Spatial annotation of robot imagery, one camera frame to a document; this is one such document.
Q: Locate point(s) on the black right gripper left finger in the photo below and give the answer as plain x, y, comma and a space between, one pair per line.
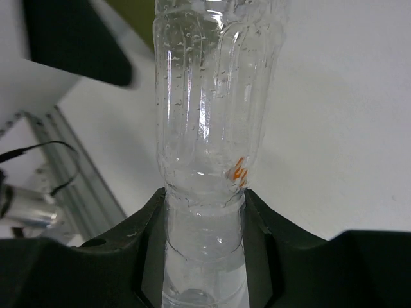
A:
123, 267

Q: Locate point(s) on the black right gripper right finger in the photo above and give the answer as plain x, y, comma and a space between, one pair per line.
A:
289, 267

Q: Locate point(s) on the clear ribbed bottle blue cap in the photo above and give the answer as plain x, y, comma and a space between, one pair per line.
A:
213, 68

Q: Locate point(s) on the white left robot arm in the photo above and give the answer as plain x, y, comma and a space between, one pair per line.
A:
70, 36

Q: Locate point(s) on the olive green mesh bin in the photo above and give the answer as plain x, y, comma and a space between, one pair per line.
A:
139, 15

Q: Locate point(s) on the aluminium rail frame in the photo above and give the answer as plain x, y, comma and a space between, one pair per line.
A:
57, 190

